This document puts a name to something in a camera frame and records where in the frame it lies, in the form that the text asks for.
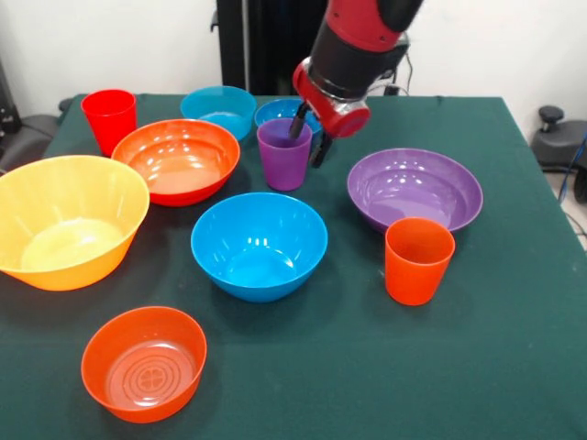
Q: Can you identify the teal bowl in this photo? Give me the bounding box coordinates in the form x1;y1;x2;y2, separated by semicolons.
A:
179;85;258;142

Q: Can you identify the small orange bowl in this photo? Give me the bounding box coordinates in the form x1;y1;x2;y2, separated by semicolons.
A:
81;305;208;424

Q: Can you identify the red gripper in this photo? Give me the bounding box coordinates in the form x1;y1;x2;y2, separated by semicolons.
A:
287;58;371;169

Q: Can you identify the small dark blue bowl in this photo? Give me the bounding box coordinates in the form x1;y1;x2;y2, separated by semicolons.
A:
253;97;327;138

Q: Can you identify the purple cup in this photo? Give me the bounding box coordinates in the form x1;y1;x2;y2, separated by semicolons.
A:
256;117;315;192

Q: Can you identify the large blue bowl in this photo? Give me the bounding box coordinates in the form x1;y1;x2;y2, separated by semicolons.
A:
190;192;329;304

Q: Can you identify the dark green tablecloth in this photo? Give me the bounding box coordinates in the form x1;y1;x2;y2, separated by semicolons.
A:
0;93;587;440

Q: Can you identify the red cup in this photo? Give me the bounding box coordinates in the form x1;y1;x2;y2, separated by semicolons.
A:
80;89;138;159

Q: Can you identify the orange cup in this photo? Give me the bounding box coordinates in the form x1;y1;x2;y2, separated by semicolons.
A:
384;217;457;307

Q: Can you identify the wide orange bowl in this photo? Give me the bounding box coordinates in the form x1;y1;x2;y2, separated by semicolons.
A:
111;118;241;208

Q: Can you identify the blue cable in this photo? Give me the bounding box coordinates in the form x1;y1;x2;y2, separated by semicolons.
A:
556;130;587;205

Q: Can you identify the black wall cable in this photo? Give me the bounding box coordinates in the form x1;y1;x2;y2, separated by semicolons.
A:
380;48;416;97

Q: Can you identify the black equipment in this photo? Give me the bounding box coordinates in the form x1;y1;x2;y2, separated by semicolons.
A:
0;59;22;135

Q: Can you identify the yellow bowl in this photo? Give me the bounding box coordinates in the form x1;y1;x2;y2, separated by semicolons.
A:
0;154;151;292

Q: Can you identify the wide purple bowl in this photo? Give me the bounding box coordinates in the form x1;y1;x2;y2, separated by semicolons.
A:
346;148;484;236

